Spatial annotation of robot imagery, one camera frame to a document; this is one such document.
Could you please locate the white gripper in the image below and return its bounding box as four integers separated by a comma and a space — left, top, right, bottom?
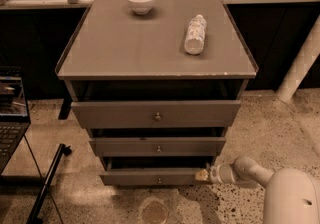
195, 164, 238, 184

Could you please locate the grey bottom drawer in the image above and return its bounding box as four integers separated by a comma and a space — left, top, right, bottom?
100, 156, 213, 186

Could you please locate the grey drawer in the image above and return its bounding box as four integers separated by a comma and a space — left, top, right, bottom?
100, 156, 213, 186
71, 100, 240, 129
90, 137, 226, 157

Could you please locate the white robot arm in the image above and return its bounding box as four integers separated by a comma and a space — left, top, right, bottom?
194, 156, 320, 224

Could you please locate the grey top drawer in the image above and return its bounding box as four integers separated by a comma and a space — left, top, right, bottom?
71, 100, 240, 129

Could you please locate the grey middle drawer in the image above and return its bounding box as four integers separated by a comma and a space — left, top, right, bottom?
90, 137, 226, 157

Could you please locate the grey drawer cabinet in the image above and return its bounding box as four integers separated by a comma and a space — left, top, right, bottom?
55, 0, 260, 169

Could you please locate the white plastic bottle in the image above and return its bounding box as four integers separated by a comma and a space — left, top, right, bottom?
184, 14, 207, 55

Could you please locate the white diagonal pipe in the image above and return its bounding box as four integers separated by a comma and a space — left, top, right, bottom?
276, 15, 320, 102

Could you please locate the black stand leg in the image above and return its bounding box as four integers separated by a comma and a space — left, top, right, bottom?
26, 144, 72, 224

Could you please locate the black laptop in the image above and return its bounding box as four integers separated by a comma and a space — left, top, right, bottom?
0, 66, 31, 174

